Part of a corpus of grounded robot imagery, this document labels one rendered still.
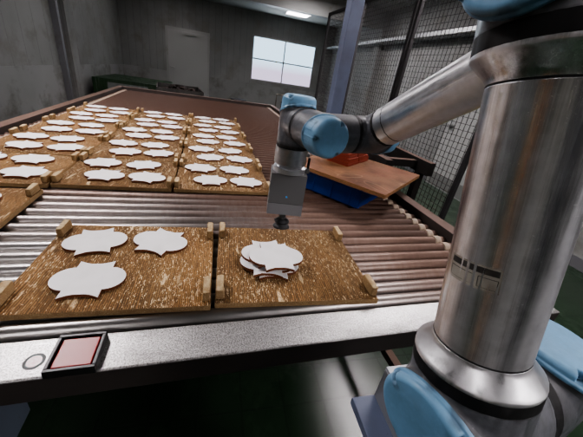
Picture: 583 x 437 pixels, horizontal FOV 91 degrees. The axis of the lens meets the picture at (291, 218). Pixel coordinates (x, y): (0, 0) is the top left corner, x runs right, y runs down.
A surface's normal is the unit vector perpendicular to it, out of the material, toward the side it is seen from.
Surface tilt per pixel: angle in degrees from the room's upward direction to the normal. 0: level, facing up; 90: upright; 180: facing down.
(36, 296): 0
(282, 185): 90
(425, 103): 109
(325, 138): 90
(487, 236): 89
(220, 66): 90
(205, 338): 0
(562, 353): 6
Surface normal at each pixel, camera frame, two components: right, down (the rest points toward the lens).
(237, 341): 0.15, -0.88
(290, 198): 0.06, 0.46
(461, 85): -0.81, 0.43
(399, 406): -0.91, 0.21
